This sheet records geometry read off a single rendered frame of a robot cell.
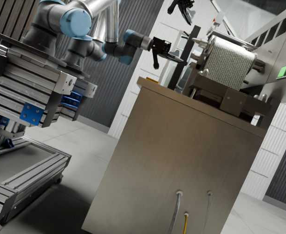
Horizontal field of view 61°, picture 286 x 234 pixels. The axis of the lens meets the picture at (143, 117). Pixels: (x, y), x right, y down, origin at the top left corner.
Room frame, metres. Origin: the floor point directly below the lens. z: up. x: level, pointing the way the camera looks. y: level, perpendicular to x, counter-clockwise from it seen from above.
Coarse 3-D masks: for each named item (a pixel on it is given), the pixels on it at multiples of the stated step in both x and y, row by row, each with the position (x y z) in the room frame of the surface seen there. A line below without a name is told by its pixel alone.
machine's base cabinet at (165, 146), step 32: (160, 96) 1.17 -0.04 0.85; (128, 128) 1.17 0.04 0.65; (160, 128) 1.17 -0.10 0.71; (192, 128) 1.16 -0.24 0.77; (224, 128) 1.16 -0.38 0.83; (128, 160) 1.17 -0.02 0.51; (160, 160) 1.16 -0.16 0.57; (192, 160) 1.16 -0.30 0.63; (224, 160) 1.16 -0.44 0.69; (96, 192) 1.17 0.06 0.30; (128, 192) 1.17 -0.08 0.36; (160, 192) 1.16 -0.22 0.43; (192, 192) 1.16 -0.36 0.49; (224, 192) 1.16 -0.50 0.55; (96, 224) 1.17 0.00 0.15; (128, 224) 1.16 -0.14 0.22; (160, 224) 1.16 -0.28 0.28; (192, 224) 1.16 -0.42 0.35; (224, 224) 1.16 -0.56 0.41
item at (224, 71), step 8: (216, 56) 1.42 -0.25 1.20; (208, 64) 1.42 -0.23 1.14; (216, 64) 1.42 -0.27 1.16; (224, 64) 1.42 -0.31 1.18; (232, 64) 1.42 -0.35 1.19; (208, 72) 1.42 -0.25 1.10; (216, 72) 1.42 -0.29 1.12; (224, 72) 1.42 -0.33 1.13; (232, 72) 1.42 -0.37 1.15; (240, 72) 1.42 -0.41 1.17; (216, 80) 1.42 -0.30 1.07; (224, 80) 1.42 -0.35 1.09; (232, 80) 1.42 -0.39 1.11; (240, 80) 1.42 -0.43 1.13
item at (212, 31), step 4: (212, 28) 1.72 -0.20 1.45; (208, 32) 1.75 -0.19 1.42; (212, 32) 1.75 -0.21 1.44; (216, 32) 1.72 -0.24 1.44; (220, 32) 1.72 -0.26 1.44; (220, 36) 1.76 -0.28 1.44; (224, 36) 1.73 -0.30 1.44; (228, 36) 1.72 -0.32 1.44; (232, 36) 1.72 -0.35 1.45; (228, 40) 1.77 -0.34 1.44; (232, 40) 1.74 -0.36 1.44; (236, 40) 1.71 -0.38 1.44; (240, 40) 1.72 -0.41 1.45; (236, 44) 1.77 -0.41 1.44; (240, 44) 1.74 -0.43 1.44; (244, 44) 1.72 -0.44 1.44; (248, 44) 1.72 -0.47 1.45; (248, 48) 1.79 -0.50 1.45; (252, 48) 1.75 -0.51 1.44; (256, 48) 1.72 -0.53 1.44
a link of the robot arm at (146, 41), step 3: (144, 39) 1.39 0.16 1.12; (147, 39) 1.39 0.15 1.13; (150, 39) 1.40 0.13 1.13; (144, 42) 1.39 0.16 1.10; (147, 42) 1.39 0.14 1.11; (141, 45) 1.40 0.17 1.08; (144, 45) 1.40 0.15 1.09; (147, 45) 1.40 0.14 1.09; (141, 48) 1.43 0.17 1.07; (144, 48) 1.41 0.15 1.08; (147, 48) 1.41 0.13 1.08
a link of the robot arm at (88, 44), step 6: (84, 36) 1.55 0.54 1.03; (72, 42) 1.55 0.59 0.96; (78, 42) 1.55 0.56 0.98; (84, 42) 1.56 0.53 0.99; (90, 42) 1.60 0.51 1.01; (72, 48) 1.55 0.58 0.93; (78, 48) 1.55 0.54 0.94; (84, 48) 1.57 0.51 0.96; (90, 48) 1.61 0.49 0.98; (84, 54) 1.59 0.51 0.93; (90, 54) 1.64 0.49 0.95
